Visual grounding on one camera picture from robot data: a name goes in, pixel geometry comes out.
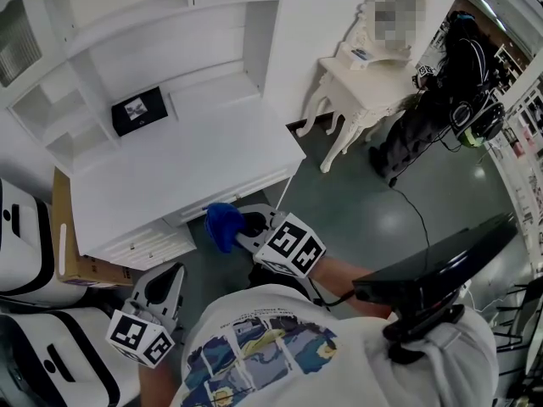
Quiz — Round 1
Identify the black chest rig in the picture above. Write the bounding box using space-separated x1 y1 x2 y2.
351 212 529 364

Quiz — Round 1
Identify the white ribbed glass cabinet door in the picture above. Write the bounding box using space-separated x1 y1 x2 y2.
0 0 56 101

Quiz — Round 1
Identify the cream dressing table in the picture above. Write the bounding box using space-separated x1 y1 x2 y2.
295 42 415 174

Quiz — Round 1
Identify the blue wiping cloth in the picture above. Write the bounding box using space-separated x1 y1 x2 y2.
202 202 247 254

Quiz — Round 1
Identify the black box with picture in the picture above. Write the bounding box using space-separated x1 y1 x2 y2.
110 86 170 137

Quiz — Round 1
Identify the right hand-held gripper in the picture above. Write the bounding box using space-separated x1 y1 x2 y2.
235 203 327 279

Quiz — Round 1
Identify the white display shelf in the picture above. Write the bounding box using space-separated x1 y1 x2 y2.
487 91 543 266

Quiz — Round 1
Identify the small blue and white box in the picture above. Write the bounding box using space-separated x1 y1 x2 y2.
348 47 374 70

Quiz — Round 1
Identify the brown cardboard box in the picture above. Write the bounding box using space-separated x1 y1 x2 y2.
50 167 137 287

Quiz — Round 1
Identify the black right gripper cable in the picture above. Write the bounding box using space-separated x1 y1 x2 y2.
307 277 355 307

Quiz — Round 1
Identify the oval mirror with cream frame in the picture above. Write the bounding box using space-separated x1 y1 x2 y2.
347 0 428 63

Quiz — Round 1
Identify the black floor cable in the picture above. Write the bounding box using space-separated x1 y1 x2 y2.
388 176 432 249

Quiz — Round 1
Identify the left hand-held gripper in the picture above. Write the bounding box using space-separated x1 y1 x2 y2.
105 263 187 369

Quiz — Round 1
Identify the person's left forearm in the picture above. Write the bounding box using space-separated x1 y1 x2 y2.
137 362 188 407

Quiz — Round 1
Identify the person's white printed shirt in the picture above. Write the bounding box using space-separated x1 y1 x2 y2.
171 284 500 407

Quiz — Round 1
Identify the white shelf cabinet desk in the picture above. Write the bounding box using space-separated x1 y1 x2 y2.
6 0 285 177

